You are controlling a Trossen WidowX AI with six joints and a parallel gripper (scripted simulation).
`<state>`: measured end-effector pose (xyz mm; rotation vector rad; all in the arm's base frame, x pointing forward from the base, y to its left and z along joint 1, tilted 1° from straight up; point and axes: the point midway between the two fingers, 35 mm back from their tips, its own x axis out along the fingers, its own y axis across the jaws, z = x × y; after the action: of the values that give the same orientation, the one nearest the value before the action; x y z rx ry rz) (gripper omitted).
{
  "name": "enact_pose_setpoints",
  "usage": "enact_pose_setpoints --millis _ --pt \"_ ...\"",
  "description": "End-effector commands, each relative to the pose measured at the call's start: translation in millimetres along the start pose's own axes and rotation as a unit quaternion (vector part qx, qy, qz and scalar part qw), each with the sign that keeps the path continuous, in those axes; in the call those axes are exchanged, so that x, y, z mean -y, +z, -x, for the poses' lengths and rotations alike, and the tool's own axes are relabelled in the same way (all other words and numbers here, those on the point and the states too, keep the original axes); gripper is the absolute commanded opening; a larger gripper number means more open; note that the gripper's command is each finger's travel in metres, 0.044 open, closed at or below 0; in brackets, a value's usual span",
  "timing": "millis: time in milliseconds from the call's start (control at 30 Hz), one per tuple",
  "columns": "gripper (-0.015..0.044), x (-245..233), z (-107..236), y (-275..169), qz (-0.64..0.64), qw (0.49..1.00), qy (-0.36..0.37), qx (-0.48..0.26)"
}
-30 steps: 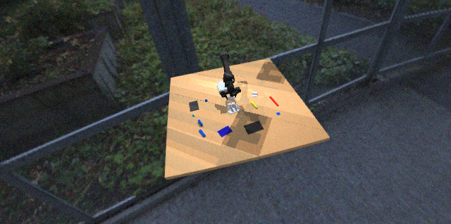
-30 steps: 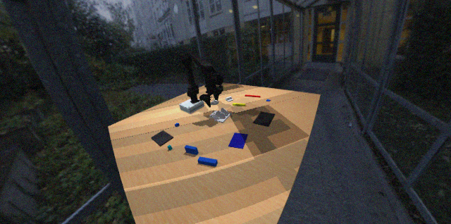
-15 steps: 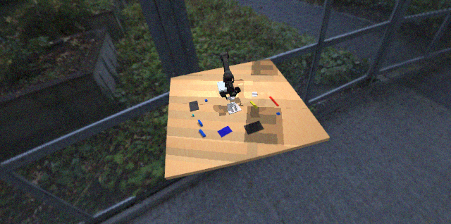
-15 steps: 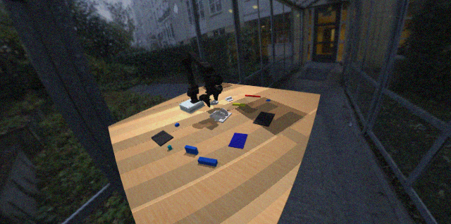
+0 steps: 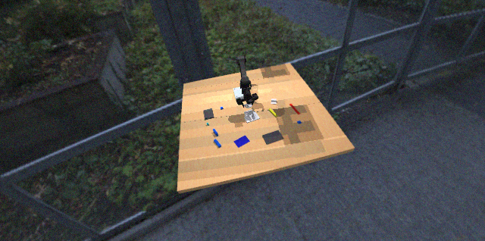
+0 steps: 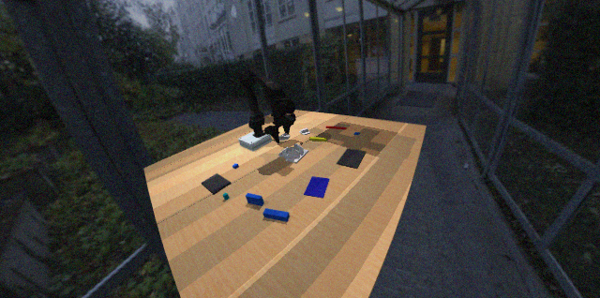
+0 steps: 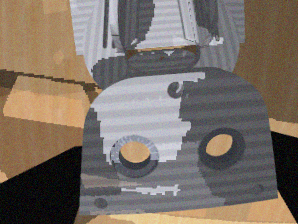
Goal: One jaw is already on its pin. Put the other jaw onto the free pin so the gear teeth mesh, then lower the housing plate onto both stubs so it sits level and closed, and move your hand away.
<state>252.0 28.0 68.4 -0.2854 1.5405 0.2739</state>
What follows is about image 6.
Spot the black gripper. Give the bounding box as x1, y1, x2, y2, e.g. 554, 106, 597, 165
264, 112, 290, 143

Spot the blue flat square pad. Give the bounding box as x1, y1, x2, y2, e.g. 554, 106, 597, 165
304, 176, 329, 199

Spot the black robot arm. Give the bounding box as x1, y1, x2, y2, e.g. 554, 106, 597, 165
239, 68, 296, 138

